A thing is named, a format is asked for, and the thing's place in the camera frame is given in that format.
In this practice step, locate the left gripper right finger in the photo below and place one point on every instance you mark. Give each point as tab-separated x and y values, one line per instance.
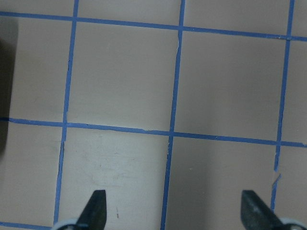
256	215

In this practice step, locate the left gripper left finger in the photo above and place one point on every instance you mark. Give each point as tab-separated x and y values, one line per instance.
93	216

